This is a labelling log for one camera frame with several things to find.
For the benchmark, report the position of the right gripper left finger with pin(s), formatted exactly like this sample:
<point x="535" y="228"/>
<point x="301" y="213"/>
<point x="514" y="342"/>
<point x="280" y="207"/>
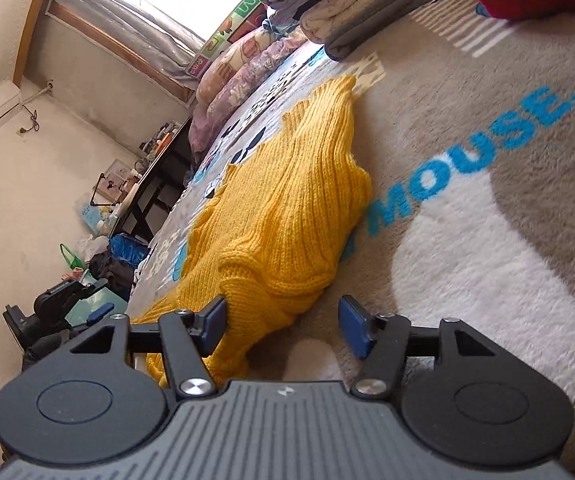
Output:
<point x="187" y="339"/>

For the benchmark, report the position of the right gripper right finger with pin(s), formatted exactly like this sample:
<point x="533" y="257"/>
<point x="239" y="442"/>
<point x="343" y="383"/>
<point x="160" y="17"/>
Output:
<point x="380" y="343"/>

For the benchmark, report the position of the yellow knit sweater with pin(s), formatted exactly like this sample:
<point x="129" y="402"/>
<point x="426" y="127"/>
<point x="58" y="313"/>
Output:
<point x="270" y="239"/>

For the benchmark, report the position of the blue plastic bag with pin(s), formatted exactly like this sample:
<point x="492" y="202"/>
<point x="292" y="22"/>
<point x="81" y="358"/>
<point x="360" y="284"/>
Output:
<point x="128" y="249"/>

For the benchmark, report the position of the black side desk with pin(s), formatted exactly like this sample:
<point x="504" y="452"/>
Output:
<point x="149" y="203"/>

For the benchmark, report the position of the Mickey Mouse bed blanket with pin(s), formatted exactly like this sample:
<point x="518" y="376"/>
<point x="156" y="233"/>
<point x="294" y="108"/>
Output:
<point x="466" y="126"/>

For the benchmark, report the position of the purple floral long pillow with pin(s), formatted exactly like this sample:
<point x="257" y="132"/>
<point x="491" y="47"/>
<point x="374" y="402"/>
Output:
<point x="208" y="120"/>

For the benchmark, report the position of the floral beige pillow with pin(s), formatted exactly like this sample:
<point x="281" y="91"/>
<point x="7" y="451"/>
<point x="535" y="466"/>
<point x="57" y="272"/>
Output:
<point x="231" y="61"/>

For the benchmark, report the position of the cream floral folded garment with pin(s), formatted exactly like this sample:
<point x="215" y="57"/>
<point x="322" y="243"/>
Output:
<point x="357" y="0"/>

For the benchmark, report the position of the grey window curtain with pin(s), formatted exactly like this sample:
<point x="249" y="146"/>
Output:
<point x="153" y="34"/>

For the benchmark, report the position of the alphabet foam mat headboard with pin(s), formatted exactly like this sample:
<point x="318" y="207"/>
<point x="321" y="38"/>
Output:
<point x="246" y="16"/>

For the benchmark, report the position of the dark grey folded garment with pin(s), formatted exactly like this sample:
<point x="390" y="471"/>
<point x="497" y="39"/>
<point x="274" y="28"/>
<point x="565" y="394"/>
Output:
<point x="371" y="20"/>

